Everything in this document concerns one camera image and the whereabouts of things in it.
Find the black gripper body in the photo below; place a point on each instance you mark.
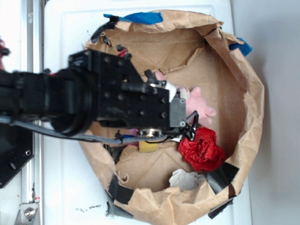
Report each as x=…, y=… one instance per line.
x=116, y=96

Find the yellow sponge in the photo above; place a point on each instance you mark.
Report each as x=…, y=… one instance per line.
x=145, y=147

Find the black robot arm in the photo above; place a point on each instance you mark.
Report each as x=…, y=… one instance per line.
x=48, y=104

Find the pink plush bunny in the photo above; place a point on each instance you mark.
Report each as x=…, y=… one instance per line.
x=193, y=98

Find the blue tape strip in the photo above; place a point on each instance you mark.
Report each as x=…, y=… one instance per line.
x=148, y=18

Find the brown paper bag nest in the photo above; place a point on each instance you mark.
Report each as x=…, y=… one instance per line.
x=191, y=50

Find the red crumpled paper ball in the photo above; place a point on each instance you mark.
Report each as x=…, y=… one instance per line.
x=203, y=153

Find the grey crumpled paper ball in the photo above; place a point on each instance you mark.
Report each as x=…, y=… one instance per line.
x=185, y=180

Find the white plastic tray lid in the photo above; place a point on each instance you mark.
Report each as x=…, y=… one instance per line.
x=72, y=193

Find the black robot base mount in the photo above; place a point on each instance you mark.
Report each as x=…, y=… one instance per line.
x=16, y=150

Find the aluminium frame rail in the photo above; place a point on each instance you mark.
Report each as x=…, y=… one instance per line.
x=32, y=12

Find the metal corner bracket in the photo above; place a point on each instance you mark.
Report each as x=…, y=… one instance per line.
x=28, y=214

